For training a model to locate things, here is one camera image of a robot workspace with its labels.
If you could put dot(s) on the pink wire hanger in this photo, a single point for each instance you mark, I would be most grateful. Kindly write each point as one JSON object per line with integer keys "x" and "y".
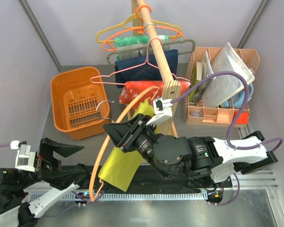
{"x": 150, "y": 59}

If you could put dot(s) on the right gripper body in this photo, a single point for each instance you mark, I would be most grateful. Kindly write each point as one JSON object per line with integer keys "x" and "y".
{"x": 144, "y": 132}

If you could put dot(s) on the light blue headphones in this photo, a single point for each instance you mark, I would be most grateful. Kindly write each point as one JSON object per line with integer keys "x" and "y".
{"x": 237, "y": 99}

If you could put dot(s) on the yellow plastic hanger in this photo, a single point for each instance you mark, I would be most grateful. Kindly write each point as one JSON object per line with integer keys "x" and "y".
{"x": 131, "y": 18}

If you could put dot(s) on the orange plastic basket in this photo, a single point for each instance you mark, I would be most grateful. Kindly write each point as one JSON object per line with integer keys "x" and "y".
{"x": 76, "y": 103}

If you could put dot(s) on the tape roll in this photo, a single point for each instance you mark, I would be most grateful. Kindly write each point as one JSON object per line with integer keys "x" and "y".
{"x": 196, "y": 113}

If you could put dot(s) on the green book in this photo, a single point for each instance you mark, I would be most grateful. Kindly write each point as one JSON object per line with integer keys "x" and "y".
{"x": 197, "y": 73}

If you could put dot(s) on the orange plastic hanger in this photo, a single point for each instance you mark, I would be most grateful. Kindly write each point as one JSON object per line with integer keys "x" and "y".
{"x": 137, "y": 28}

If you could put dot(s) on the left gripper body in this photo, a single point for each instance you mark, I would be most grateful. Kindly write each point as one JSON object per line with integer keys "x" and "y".
{"x": 44, "y": 158}

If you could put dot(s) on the green white cloth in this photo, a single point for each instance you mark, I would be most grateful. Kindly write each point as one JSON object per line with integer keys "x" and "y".
{"x": 130, "y": 40}

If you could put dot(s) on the wooden clothes rack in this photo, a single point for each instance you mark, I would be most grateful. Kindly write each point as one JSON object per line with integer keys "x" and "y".
{"x": 172, "y": 88}

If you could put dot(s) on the navy blue trousers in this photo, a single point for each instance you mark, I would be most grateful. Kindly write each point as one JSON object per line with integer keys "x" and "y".
{"x": 145, "y": 72}

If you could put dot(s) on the grey plastic hanger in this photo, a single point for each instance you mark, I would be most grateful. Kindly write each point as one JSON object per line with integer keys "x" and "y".
{"x": 189, "y": 44}

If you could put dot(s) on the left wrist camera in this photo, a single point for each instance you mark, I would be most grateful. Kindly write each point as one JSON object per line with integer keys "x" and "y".
{"x": 25, "y": 158}

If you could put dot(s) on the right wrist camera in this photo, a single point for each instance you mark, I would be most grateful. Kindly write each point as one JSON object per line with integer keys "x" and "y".
{"x": 162, "y": 110}

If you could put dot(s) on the yellow-green trousers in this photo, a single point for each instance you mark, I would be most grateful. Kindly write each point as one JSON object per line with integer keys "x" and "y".
{"x": 120, "y": 168}

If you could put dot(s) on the red cube socket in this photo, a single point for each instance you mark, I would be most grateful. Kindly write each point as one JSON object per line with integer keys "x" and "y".
{"x": 243, "y": 119}

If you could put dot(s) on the grey cloth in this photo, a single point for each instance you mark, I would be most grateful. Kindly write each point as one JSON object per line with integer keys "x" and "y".
{"x": 131, "y": 51}

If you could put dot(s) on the peach desk organizer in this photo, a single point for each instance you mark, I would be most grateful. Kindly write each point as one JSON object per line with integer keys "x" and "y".
{"x": 217, "y": 116}

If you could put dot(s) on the white paper document folder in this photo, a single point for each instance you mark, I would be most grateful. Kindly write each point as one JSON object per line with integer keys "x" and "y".
{"x": 224, "y": 87}

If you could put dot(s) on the peach wooden-look hanger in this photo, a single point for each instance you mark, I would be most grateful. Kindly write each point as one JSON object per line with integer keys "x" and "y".
{"x": 93, "y": 195}

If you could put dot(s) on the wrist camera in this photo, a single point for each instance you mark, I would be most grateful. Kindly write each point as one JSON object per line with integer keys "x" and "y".
{"x": 25, "y": 158}
{"x": 162, "y": 110}

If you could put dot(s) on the red patterned cloth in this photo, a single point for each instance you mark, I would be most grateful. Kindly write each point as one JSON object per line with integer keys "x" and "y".
{"x": 132, "y": 89}

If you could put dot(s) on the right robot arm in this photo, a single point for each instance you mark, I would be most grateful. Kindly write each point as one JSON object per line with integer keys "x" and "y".
{"x": 206, "y": 158}

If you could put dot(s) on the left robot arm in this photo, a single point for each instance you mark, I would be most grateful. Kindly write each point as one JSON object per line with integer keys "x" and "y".
{"x": 16, "y": 212}

